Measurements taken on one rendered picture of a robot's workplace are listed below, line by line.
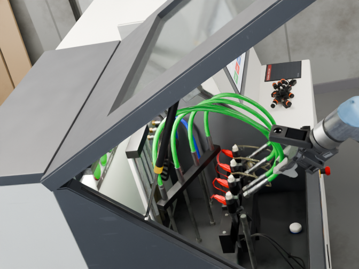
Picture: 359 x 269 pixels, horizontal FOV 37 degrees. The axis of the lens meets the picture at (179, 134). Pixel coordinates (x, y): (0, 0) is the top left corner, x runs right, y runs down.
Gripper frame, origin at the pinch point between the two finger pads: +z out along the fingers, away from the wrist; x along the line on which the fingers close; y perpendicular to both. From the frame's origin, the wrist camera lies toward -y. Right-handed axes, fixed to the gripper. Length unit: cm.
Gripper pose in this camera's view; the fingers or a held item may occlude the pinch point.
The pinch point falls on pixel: (275, 165)
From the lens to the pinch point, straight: 157.2
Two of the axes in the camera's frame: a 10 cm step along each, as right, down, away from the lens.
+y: 8.6, 4.8, 1.5
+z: -4.0, 4.6, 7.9
